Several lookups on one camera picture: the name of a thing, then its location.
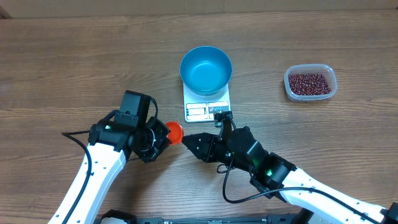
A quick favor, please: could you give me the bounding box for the red scoop blue handle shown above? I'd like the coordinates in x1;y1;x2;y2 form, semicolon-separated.
165;121;184;146

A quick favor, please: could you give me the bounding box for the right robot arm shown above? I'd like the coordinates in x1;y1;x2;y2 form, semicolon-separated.
182;126;397;223

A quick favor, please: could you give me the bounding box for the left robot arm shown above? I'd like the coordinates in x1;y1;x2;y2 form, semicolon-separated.
49;117;170;223

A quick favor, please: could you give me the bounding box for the white digital kitchen scale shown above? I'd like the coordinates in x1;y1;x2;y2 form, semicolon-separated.
183;84;231;123

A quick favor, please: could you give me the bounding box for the blue metal bowl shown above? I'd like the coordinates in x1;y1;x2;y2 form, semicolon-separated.
179;46;233;96

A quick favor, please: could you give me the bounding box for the clear plastic container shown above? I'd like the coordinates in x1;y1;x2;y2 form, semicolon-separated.
284;63;338;101

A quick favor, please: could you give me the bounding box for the red beans pile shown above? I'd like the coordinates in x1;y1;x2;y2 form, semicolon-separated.
288;73;331;95

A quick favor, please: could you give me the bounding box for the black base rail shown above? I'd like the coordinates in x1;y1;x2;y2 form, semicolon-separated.
94;208;325;224

